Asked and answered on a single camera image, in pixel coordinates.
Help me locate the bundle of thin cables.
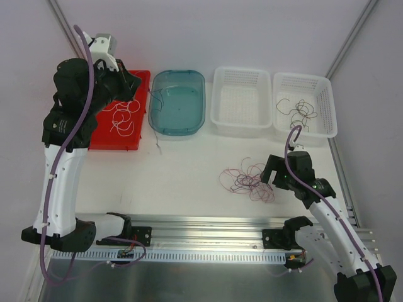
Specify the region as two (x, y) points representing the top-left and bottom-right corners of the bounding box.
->
(219, 157), (275, 204)

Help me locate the dark purple cable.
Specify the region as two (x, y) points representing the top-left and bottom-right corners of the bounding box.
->
(147, 87), (165, 155)

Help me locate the brown cable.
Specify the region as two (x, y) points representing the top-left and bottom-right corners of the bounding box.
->
(288, 99), (318, 133)
(276, 98), (298, 116)

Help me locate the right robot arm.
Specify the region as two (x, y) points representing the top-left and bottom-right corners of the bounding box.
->
(261, 150), (397, 301)

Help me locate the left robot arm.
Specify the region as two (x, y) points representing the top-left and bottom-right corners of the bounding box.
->
(21, 58), (142, 252)

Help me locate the red plastic tray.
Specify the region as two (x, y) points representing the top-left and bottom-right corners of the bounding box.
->
(89, 70), (150, 151)

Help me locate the teal transparent plastic bin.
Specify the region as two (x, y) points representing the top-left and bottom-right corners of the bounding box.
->
(148, 70), (206, 137)

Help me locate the white perforated basket left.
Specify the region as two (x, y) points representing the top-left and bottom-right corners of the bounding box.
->
(210, 67), (273, 138)

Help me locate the white perforated basket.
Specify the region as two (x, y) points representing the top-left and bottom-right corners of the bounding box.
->
(210, 67), (273, 138)
(272, 72), (338, 146)

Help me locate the white perforated basket right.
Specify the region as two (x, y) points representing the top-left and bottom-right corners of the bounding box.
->
(272, 72), (338, 146)

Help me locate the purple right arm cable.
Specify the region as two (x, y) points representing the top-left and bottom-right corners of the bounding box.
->
(285, 125), (385, 302)

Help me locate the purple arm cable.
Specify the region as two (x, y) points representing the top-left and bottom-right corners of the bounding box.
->
(285, 125), (385, 302)
(40, 25), (147, 286)

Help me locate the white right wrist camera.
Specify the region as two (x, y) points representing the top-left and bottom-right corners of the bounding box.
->
(288, 142), (305, 152)

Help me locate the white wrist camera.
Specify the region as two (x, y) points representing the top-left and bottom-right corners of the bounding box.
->
(86, 33), (118, 71)
(288, 142), (305, 152)

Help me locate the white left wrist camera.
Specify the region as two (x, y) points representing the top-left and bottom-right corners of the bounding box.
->
(86, 33), (118, 71)

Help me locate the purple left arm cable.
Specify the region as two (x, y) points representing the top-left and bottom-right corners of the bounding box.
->
(40, 25), (147, 286)

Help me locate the left aluminium frame post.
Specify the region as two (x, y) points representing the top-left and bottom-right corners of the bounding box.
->
(46, 0), (88, 69)

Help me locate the aluminium frame post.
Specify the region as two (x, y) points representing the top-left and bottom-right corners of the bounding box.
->
(325, 0), (380, 80)
(46, 0), (88, 69)

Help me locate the right aluminium frame post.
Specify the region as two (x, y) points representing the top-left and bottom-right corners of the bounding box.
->
(325, 0), (380, 80)

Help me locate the aluminium mounting rail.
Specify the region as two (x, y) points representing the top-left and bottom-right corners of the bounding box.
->
(75, 213), (375, 252)

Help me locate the white slotted cable duct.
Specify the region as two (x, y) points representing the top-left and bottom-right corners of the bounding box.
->
(52, 247), (287, 264)

